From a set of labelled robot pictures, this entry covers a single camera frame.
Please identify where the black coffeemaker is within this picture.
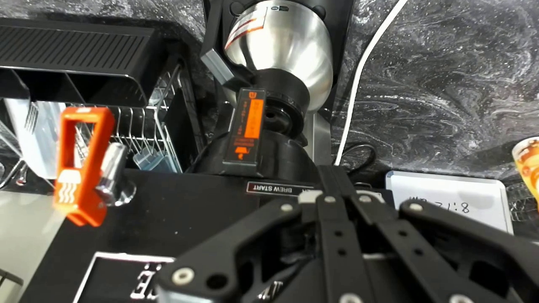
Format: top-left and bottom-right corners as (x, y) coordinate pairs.
(19, 0), (398, 303)

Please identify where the black and orange tag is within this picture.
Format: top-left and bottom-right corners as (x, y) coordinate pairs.
(221, 88), (268, 177)

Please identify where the steel coffee carafe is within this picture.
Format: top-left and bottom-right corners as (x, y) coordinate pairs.
(223, 0), (334, 112)

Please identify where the chrome tap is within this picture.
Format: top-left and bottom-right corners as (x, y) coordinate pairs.
(95, 142), (137, 207)

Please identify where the wire dish rack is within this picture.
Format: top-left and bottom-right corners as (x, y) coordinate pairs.
(0, 63), (186, 191)

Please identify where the black slotted cutlery holder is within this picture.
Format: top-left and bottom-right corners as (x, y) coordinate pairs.
(0, 18), (157, 108)

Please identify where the small whiteboard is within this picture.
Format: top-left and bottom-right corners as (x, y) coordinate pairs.
(385, 170), (515, 235)

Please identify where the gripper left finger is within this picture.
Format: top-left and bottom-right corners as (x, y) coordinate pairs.
(156, 165), (376, 303)

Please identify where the orange tap lever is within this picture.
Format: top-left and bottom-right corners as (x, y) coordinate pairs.
(53, 106), (115, 228)

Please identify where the clear plastic container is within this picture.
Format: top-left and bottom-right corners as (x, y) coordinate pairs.
(133, 146), (182, 174)

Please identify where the black cable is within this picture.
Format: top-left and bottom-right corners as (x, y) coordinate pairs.
(337, 143), (377, 174)

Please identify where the silver fork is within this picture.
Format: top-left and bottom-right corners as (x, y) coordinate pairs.
(24, 102), (40, 135)

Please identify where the white cable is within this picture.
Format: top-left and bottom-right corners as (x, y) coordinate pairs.
(334, 0), (409, 165)

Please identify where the orange printed paper cup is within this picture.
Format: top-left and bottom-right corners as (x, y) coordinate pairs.
(511, 136), (539, 211)

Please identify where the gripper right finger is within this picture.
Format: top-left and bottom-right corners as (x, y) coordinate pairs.
(337, 165), (539, 303)

